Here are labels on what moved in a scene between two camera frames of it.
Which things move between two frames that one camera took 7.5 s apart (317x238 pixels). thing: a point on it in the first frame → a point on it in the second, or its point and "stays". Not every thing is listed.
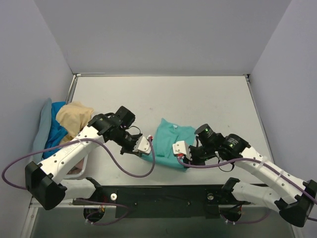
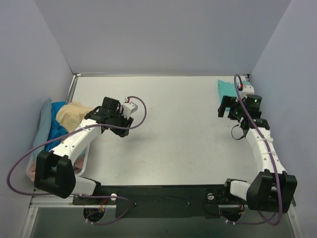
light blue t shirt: (39, 142) stays
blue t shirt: (56, 134) stays
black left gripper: (131, 144) → (123, 128)
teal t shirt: (167, 134) → (228, 89)
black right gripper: (193, 153) → (225, 106)
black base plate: (186, 202) stays
